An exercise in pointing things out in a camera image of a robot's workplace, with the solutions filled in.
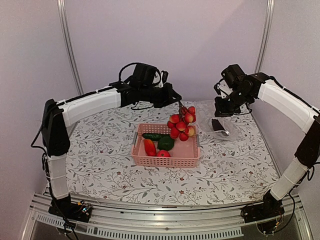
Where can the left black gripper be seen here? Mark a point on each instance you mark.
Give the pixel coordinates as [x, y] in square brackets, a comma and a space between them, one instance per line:
[170, 94]

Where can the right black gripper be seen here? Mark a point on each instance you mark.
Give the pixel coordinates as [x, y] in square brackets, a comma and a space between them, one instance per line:
[221, 111]

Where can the dark purple eggplant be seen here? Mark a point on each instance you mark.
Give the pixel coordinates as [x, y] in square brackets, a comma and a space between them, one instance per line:
[218, 127]

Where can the clear zip top bag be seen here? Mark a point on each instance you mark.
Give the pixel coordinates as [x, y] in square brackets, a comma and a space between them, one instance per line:
[205, 113]

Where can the red lychee bunch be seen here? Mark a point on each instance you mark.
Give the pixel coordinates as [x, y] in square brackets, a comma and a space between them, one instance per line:
[181, 124]

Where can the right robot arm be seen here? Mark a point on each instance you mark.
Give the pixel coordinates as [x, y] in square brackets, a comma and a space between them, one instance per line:
[235, 90]

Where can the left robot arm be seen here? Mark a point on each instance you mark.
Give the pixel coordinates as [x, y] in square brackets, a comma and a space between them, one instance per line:
[58, 116]

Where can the green cucumber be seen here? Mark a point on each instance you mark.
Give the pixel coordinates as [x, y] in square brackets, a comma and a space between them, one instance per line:
[154, 136]

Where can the green avocado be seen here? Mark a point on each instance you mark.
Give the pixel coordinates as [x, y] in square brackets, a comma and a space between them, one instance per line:
[166, 143]

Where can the orange red pepper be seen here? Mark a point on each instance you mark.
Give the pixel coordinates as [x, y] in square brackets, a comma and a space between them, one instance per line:
[149, 147]

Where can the red tomato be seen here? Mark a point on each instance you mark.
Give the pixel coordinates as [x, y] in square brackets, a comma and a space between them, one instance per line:
[163, 154]

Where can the pink plastic basket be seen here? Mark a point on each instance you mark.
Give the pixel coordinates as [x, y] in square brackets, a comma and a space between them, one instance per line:
[185, 154]

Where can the floral tablecloth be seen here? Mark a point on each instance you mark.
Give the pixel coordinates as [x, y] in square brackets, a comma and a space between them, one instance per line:
[99, 163]

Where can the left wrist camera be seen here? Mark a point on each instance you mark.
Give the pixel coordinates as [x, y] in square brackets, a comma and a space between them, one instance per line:
[145, 75]

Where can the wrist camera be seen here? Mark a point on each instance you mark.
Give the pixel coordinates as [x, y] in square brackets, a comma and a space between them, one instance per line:
[145, 75]
[233, 75]

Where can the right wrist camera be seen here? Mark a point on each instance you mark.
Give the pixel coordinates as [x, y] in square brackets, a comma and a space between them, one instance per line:
[233, 75]

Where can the left aluminium frame post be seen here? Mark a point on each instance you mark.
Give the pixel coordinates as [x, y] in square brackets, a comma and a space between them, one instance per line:
[63, 18]

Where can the aluminium frame post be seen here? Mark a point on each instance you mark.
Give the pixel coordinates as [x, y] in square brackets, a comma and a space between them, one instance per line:
[63, 18]
[265, 35]

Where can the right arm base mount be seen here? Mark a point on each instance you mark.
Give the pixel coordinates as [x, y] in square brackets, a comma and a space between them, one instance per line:
[257, 212]

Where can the right aluminium frame post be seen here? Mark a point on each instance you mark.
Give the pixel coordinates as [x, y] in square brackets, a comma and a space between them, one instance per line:
[265, 35]

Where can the aluminium front rail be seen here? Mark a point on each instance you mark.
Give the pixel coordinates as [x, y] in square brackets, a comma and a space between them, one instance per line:
[116, 220]

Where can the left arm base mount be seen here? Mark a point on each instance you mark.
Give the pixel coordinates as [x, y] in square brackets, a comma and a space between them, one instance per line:
[71, 211]

